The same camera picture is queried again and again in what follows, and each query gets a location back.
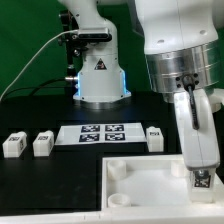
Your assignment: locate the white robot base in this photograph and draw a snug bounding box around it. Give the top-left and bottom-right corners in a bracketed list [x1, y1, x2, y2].
[58, 0, 131, 109]

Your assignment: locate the white square tabletop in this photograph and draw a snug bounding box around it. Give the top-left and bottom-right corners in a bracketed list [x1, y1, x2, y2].
[101, 155, 224, 209]

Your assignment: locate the black cable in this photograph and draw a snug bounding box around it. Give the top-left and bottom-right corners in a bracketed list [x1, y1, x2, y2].
[0, 77, 75, 101]

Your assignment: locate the white marker sheet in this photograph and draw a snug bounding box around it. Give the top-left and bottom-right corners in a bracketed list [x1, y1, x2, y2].
[56, 123, 146, 145]

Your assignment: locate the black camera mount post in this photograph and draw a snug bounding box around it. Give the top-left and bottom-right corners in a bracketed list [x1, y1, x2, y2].
[58, 10, 80, 80]

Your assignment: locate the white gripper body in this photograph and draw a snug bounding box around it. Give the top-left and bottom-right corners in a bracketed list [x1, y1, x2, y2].
[174, 89, 220, 171]

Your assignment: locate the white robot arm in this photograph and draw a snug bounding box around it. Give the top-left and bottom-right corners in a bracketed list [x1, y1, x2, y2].
[127, 0, 224, 171]

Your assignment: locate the white cable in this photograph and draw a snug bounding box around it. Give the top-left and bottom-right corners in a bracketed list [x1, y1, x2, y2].
[0, 29, 80, 101]

